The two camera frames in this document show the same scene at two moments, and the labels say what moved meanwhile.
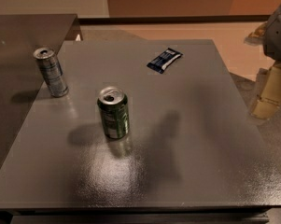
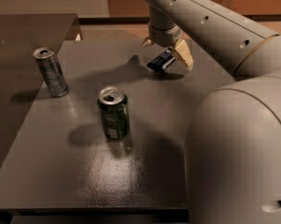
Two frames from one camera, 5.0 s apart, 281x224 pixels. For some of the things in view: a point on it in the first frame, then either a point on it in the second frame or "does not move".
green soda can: [113, 104] does not move
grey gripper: [278, 35] -> [164, 36]
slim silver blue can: [51, 71] does not move
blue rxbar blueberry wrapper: [163, 60] does not move
